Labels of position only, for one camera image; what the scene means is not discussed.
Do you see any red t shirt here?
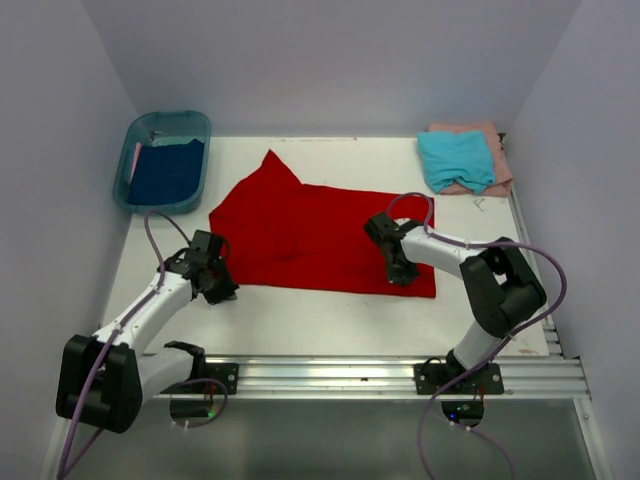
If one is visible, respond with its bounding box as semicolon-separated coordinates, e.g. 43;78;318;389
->
209;151;436;299

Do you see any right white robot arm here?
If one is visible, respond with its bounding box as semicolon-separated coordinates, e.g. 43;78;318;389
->
364;212;547;393

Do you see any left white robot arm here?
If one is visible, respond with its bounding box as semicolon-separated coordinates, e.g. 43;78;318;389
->
55;230;238;433

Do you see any folded turquoise t shirt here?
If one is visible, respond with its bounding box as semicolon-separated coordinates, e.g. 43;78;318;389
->
416;130;496;194

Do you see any dark blue t shirt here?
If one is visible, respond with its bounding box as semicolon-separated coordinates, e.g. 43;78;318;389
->
127;139;204;206

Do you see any folded pink t shirt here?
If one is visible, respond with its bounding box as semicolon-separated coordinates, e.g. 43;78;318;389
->
427;122;513;198

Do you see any pink paper in bin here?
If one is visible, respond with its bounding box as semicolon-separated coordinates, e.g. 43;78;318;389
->
129;142;143;183

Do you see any teal plastic bin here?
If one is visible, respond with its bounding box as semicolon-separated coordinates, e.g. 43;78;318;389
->
112;110;211;215

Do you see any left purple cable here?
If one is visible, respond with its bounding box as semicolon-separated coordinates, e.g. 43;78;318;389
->
55;209;229;480

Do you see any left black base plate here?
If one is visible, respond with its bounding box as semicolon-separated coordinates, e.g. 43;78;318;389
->
190;362;239;395

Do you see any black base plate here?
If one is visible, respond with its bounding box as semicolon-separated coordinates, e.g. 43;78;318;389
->
190;362;239;395
413;357;505;395

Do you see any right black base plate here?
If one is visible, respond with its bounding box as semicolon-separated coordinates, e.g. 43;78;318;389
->
413;357;505;395

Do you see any aluminium mounting rail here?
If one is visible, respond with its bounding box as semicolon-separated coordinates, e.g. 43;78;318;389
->
207;356;590;400

